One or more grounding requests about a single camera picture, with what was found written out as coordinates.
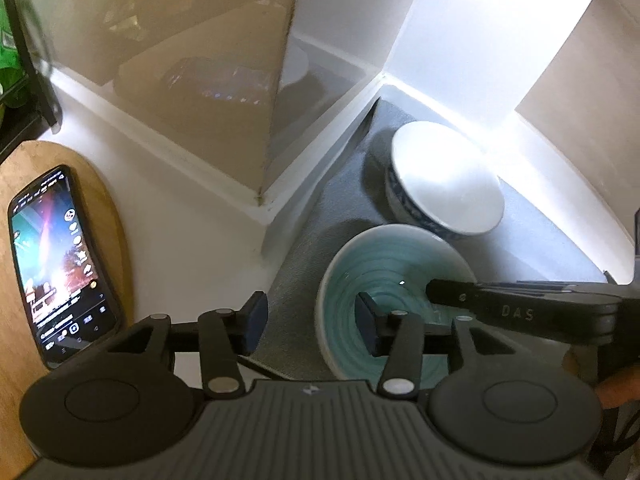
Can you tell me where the black smartphone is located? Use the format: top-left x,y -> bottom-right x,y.
7,164 -> 126,370

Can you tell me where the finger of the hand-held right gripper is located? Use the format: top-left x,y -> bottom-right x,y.
425,278 -> 623,347

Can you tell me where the teal spiral ceramic bowl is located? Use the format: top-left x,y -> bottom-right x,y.
314,224 -> 481,382

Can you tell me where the white bowl with blue pattern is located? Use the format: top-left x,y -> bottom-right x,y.
384,121 -> 506,241

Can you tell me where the black metal rack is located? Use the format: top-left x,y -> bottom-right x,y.
0,0 -> 64,161

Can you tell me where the person's right hand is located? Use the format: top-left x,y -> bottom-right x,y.
598,366 -> 640,409

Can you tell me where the green snack packet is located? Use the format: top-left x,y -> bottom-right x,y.
0,0 -> 29,107

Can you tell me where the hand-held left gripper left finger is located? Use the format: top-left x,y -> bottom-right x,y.
102,291 -> 270,401

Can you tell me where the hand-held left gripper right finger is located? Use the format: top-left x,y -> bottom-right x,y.
355,291 -> 494,402

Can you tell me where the wooden cutting board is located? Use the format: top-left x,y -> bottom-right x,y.
0,141 -> 135,480

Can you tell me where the grey dish mat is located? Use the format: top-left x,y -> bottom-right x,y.
235,96 -> 631,383

